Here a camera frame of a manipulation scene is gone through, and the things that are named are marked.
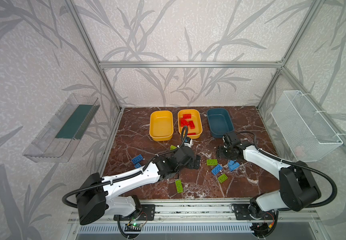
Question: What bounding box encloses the middle yellow plastic bin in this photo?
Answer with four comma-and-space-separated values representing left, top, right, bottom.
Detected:
178, 109, 203, 140

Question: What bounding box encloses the green circuit board with wires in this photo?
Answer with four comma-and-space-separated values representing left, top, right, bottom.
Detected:
124, 223, 145, 233

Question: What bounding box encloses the left yellow plastic bin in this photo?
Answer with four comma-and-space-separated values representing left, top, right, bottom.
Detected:
149, 111, 174, 142

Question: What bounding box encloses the dark teal plastic bin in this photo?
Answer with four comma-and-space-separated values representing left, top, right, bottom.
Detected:
207, 108, 235, 139

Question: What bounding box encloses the green lego centre right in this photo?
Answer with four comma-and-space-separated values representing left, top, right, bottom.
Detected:
207, 159, 218, 166

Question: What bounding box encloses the yellow plastic bin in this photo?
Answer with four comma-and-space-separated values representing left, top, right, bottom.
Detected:
178, 109, 203, 140
149, 111, 174, 142

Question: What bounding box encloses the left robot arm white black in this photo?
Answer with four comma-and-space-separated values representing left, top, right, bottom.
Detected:
62, 146, 201, 226

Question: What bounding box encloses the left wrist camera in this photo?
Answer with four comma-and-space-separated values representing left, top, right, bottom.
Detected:
184, 138, 194, 148

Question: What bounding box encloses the right wiring connector bundle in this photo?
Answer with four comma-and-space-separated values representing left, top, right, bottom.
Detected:
250, 222, 277, 239

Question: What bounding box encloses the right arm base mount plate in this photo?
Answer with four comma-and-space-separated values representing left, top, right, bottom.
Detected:
231, 203, 276, 221

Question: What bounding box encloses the aluminium front rail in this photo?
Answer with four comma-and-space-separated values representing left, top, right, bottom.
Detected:
67, 198, 321, 224

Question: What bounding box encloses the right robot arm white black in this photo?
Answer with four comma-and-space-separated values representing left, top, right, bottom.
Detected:
218, 132, 338, 214

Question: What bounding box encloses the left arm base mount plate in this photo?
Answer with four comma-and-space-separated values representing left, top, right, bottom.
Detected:
114, 204, 156, 221

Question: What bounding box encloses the green lego front right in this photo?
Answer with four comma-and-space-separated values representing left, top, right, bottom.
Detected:
218, 174, 228, 184

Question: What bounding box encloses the small green lego near bins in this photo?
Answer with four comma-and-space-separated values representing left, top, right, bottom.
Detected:
170, 145, 177, 151

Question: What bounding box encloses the long green lego front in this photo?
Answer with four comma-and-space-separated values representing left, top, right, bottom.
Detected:
175, 180, 184, 194

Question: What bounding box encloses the clear plastic wall tray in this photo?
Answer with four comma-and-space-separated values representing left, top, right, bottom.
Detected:
23, 94, 100, 163

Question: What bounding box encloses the white wire mesh basket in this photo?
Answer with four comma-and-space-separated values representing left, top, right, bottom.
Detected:
271, 90, 343, 163

